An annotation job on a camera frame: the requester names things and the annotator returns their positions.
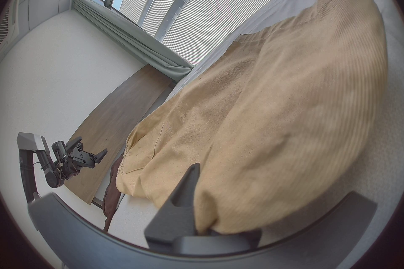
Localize tan shorts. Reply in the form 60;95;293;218
115;0;389;235

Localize brown shorts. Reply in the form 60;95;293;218
102;161;122;232

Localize grey-green curtain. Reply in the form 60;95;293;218
73;0;194;82

